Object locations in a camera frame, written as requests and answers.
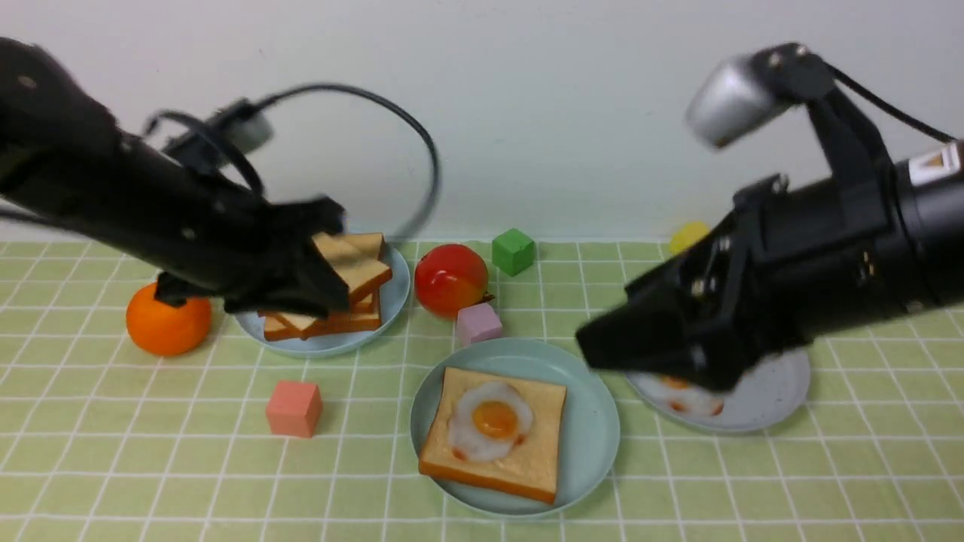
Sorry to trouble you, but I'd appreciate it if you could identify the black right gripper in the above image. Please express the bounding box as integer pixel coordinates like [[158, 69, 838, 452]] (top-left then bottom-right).
[[575, 176, 895, 391]]

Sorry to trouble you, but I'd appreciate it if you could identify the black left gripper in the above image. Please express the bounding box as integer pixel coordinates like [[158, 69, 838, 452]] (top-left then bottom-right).
[[154, 198, 349, 318]]

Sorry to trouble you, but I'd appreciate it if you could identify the toast slice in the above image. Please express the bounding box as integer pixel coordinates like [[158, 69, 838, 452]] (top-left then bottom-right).
[[256, 311, 382, 342], [313, 233, 393, 306], [258, 292, 382, 336], [419, 367, 568, 505]]

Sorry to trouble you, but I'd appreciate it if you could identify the fried egg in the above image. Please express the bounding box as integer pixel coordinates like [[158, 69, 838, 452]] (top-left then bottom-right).
[[640, 375, 726, 418], [447, 381, 535, 463]]

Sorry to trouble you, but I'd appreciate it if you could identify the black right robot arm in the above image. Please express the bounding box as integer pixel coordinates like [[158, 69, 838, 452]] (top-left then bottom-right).
[[575, 142, 962, 392]]

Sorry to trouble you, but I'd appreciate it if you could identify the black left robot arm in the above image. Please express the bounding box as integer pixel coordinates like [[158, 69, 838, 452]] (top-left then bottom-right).
[[1, 38, 350, 317]]

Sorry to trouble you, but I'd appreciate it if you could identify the light blue bread plate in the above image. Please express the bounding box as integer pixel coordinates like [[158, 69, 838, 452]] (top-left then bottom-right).
[[233, 243, 412, 359]]

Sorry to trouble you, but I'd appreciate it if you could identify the yellow cube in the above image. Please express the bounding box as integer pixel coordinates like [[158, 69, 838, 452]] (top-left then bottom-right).
[[668, 221, 712, 256]]

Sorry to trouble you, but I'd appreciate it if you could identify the salmon pink cube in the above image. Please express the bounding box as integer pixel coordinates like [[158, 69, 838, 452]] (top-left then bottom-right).
[[265, 380, 323, 439]]

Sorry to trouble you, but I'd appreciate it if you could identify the red apple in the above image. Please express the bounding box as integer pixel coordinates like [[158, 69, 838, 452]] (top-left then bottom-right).
[[414, 243, 492, 321]]

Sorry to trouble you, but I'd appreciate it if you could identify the grey-blue egg plate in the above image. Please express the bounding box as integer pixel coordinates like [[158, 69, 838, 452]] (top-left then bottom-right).
[[626, 348, 810, 434]]

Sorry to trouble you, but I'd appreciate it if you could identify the pink-lilac cube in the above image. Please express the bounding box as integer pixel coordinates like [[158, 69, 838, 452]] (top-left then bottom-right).
[[456, 303, 503, 347]]

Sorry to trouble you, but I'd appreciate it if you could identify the orange fruit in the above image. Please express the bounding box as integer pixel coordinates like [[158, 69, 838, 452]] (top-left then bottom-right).
[[125, 282, 212, 358]]

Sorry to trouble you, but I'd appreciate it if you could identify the green cube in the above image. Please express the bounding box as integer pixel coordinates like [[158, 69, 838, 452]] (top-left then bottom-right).
[[491, 229, 536, 276]]

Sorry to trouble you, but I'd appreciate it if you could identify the teal empty plate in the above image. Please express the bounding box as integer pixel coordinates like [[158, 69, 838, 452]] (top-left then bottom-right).
[[409, 337, 622, 520]]

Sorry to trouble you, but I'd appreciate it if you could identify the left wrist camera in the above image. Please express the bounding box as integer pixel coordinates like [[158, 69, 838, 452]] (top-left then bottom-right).
[[209, 97, 275, 155]]

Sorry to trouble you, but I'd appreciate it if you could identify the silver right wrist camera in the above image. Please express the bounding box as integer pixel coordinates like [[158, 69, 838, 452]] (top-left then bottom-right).
[[685, 42, 836, 150]]

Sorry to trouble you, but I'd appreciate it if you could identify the black right camera cable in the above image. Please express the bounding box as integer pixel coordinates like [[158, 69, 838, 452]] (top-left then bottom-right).
[[825, 64, 959, 145]]

